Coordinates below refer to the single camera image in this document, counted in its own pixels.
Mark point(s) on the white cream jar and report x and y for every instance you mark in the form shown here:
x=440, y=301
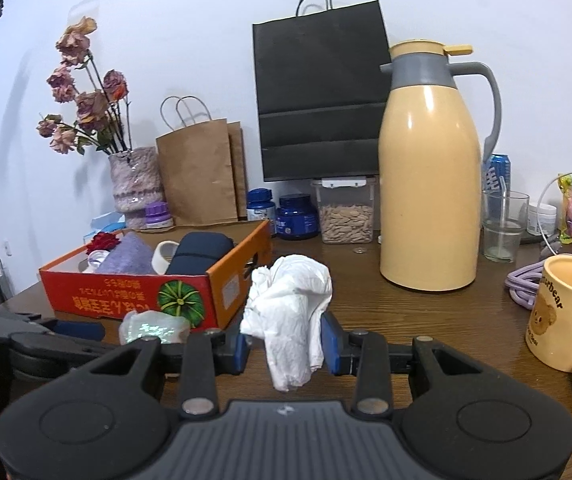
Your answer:
x=540, y=217

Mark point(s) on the red fabric flower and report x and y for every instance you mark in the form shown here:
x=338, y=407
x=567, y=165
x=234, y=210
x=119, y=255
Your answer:
x=102, y=242

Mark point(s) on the small round cap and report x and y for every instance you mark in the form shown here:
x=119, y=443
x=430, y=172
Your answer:
x=360, y=249

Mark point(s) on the purple cloth pouch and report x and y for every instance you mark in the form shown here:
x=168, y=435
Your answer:
x=128, y=260

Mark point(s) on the brown paper bag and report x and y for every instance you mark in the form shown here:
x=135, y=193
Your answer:
x=196, y=175

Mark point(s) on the yellow bear mug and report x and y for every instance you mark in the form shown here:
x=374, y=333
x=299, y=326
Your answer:
x=560, y=320

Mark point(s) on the clear drinking glass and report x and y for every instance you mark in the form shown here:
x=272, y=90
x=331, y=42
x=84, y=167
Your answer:
x=503, y=240

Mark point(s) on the clear seed container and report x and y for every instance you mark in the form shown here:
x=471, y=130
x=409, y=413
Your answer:
x=345, y=220

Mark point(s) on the white tape roll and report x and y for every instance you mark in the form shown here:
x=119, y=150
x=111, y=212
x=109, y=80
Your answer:
x=165, y=252

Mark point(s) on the dark blue jar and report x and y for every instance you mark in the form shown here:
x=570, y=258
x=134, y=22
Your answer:
x=296, y=220

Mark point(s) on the black paper bag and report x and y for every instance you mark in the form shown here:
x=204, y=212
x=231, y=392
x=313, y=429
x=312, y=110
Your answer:
x=316, y=75

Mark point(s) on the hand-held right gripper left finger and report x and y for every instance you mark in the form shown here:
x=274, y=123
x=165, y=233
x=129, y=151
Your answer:
x=241, y=355

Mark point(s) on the crumpled clear plastic wrap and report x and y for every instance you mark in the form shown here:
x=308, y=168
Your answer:
x=153, y=327

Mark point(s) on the yellow thermos jug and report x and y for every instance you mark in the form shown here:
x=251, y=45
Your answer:
x=428, y=185

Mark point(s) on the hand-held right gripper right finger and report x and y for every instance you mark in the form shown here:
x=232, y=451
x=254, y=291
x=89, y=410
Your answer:
x=330, y=345

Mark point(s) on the blue drink can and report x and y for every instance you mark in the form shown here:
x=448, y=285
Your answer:
x=498, y=170

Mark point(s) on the purple-lidded bottle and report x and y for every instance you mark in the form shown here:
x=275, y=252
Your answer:
x=158, y=212

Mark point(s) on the red cardboard box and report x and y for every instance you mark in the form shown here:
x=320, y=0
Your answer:
x=116, y=295

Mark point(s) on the white tissue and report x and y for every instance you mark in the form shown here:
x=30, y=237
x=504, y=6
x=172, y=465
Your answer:
x=291, y=310

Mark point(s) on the dried rose bouquet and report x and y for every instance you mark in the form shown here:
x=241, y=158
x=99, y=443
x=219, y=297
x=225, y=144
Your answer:
x=91, y=105

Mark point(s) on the blue-lidded white bottle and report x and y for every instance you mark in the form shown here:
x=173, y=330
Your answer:
x=260, y=207

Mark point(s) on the pink mottled vase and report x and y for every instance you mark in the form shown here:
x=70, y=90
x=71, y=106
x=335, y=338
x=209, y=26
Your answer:
x=136, y=180

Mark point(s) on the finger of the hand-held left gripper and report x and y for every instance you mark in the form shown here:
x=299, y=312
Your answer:
x=51, y=350
x=81, y=330

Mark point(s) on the dark blue pouch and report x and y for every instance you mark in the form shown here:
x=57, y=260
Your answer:
x=201, y=255

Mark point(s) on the tissue box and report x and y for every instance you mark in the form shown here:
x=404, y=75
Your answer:
x=103, y=222

